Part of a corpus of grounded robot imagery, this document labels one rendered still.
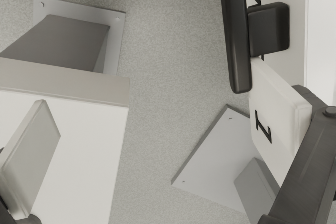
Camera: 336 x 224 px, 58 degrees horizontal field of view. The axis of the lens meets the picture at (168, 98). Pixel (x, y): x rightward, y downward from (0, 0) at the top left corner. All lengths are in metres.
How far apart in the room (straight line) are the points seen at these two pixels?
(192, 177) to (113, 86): 1.12
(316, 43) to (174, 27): 0.95
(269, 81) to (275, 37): 0.03
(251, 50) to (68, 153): 0.20
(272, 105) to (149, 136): 1.14
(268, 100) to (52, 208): 0.26
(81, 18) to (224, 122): 0.68
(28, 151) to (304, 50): 0.15
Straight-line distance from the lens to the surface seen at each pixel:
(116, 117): 0.28
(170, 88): 1.19
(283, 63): 0.21
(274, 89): 0.16
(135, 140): 1.30
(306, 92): 0.17
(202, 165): 1.38
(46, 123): 0.20
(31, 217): 0.37
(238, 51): 0.18
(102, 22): 1.09
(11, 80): 0.31
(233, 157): 1.38
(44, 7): 1.12
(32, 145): 0.18
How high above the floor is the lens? 1.08
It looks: 63 degrees down
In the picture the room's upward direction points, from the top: 168 degrees clockwise
